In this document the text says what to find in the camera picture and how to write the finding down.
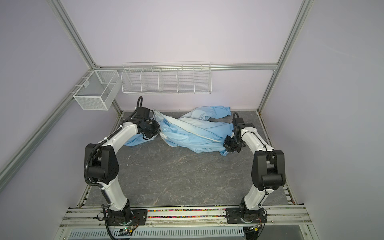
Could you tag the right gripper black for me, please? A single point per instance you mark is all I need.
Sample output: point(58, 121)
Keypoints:
point(226, 144)

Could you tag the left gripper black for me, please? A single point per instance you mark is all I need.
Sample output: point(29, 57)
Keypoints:
point(156, 131)

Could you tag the light blue jacket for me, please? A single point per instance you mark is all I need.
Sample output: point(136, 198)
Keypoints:
point(194, 131)

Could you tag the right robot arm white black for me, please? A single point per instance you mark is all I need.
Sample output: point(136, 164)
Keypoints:
point(267, 172)

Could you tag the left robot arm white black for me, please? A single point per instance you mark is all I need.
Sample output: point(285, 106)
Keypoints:
point(101, 167)

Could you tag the white mesh box basket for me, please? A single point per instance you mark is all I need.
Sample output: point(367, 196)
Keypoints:
point(99, 90)

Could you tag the white vent grille strip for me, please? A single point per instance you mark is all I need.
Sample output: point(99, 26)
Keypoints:
point(159, 233)

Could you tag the small green circuit board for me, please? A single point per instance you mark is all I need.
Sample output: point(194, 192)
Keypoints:
point(125, 232)

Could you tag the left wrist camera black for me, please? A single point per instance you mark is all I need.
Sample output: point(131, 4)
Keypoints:
point(144, 114)

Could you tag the white wire shelf basket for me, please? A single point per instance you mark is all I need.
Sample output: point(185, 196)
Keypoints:
point(167, 78)

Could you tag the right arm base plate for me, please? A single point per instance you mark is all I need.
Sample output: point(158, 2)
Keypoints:
point(244, 216)

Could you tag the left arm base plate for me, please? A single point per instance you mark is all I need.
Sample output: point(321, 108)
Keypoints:
point(135, 217)

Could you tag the aluminium mounting rail front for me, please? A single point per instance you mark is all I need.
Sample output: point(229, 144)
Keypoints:
point(214, 216)

